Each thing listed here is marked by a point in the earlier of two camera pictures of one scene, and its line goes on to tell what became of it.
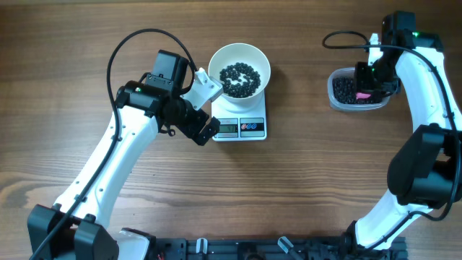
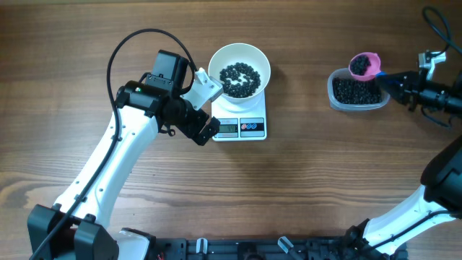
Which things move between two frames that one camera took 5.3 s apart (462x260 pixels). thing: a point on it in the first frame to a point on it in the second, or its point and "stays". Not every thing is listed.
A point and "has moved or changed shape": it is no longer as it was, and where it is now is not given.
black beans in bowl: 240,79 stays
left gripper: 191,129 stays
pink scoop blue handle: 362,95 has moved or changed shape
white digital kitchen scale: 240,120 stays
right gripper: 362,85 to 408,92
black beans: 344,92 stays
